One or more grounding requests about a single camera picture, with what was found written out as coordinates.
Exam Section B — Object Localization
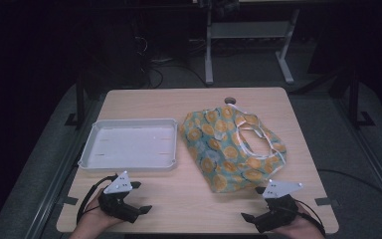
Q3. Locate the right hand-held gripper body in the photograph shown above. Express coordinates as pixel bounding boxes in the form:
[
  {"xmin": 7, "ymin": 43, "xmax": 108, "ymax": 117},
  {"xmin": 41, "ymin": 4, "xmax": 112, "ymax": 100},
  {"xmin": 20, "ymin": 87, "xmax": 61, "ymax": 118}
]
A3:
[{"xmin": 254, "ymin": 179, "xmax": 303, "ymax": 234}]

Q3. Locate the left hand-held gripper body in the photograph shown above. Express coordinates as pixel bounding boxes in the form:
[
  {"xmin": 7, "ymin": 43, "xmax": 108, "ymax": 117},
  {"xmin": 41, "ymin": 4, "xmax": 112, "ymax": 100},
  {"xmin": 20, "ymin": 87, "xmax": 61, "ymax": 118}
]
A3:
[{"xmin": 97, "ymin": 170, "xmax": 141, "ymax": 224}]

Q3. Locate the white plastic tray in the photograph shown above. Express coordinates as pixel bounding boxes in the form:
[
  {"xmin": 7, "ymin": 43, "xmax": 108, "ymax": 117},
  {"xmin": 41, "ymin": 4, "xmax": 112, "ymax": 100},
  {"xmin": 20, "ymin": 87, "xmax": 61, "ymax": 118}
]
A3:
[{"xmin": 78, "ymin": 118, "xmax": 179, "ymax": 172}]

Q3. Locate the fruit-print plastic bag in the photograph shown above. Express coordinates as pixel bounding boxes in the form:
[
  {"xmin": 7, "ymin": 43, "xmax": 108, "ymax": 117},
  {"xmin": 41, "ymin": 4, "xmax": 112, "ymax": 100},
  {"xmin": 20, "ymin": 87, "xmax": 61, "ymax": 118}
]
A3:
[{"xmin": 178, "ymin": 104, "xmax": 287, "ymax": 194}]

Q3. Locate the person's right hand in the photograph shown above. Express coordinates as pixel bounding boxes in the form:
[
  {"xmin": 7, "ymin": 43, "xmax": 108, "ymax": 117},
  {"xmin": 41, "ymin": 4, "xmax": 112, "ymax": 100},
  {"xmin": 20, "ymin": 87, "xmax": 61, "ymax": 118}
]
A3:
[{"xmin": 272, "ymin": 203, "xmax": 326, "ymax": 239}]

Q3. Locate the person's left hand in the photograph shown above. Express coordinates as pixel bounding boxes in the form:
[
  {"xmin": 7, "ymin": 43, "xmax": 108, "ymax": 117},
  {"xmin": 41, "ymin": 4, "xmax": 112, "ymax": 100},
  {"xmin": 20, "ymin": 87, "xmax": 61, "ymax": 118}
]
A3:
[{"xmin": 69, "ymin": 192, "xmax": 124, "ymax": 239}]

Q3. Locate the grey tape strip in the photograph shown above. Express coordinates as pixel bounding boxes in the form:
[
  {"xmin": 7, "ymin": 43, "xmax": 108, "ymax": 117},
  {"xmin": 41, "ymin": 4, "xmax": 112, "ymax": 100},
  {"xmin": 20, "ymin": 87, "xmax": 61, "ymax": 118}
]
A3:
[
  {"xmin": 62, "ymin": 195, "xmax": 80, "ymax": 206},
  {"xmin": 313, "ymin": 196, "xmax": 333, "ymax": 207}
]

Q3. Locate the black metal stand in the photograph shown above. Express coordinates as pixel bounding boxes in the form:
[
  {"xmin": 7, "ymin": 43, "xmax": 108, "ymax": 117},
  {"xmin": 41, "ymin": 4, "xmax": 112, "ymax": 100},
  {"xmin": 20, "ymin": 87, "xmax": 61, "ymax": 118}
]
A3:
[
  {"xmin": 64, "ymin": 75, "xmax": 88, "ymax": 130},
  {"xmin": 347, "ymin": 69, "xmax": 376, "ymax": 129}
]

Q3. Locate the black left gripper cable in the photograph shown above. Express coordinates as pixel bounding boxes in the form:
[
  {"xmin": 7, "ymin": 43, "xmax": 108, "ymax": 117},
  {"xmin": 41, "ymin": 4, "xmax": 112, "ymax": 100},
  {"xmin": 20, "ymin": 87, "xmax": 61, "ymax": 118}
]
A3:
[{"xmin": 76, "ymin": 173, "xmax": 119, "ymax": 226}]

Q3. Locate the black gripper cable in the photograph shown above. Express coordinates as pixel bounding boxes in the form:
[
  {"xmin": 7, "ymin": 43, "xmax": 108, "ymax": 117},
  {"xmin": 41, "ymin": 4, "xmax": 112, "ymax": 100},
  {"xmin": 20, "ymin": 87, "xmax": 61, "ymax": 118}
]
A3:
[
  {"xmin": 76, "ymin": 173, "xmax": 119, "ymax": 226},
  {"xmin": 292, "ymin": 198, "xmax": 326, "ymax": 237}
]

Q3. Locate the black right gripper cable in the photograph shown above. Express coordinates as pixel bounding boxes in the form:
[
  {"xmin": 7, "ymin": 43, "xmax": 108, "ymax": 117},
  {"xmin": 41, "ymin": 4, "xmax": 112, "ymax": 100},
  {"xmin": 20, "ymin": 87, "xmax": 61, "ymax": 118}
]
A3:
[{"xmin": 292, "ymin": 198, "xmax": 326, "ymax": 237}]

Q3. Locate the thin black floor cable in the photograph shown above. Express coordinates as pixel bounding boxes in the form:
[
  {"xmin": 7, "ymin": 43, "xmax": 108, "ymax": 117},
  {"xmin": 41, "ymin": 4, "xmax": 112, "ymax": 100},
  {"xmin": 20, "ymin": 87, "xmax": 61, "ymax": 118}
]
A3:
[{"xmin": 144, "ymin": 58, "xmax": 211, "ymax": 90}]

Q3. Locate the white metal desk frame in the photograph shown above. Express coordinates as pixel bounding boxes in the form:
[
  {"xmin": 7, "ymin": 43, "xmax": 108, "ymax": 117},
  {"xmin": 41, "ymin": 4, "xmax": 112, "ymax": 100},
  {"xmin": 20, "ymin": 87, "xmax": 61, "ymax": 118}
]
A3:
[{"xmin": 204, "ymin": 0, "xmax": 301, "ymax": 86}]

